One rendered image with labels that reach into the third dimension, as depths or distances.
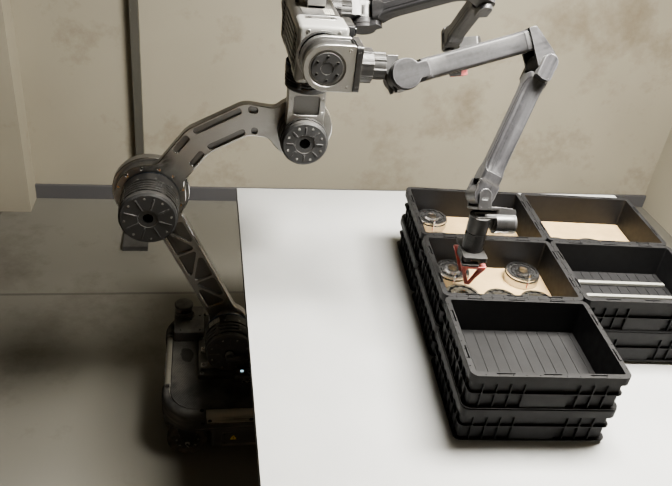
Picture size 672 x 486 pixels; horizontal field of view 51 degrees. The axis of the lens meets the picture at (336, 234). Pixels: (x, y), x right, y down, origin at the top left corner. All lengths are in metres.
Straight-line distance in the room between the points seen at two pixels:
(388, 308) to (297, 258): 0.37
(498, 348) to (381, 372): 0.32
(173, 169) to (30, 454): 1.12
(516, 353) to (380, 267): 0.63
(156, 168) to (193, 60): 1.53
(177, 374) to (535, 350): 1.26
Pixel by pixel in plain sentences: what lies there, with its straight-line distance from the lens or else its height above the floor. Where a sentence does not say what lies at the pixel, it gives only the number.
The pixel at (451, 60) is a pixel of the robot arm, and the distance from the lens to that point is 1.87.
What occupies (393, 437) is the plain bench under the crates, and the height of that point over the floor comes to 0.70.
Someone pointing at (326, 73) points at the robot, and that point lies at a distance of 1.78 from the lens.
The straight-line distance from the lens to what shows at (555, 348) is 2.00.
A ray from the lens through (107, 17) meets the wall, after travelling 3.68.
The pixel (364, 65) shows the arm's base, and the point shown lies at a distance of 1.79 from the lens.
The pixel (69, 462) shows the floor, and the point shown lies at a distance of 2.68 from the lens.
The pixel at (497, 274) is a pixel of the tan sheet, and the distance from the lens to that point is 2.22.
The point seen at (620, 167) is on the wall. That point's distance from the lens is 4.67.
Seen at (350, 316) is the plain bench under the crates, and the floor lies 0.70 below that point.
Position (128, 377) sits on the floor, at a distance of 2.93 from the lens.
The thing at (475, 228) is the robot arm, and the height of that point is 1.10.
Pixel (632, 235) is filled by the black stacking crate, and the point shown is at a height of 0.86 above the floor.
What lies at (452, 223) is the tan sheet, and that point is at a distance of 2.42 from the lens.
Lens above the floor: 2.03
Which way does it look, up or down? 32 degrees down
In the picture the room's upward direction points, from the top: 7 degrees clockwise
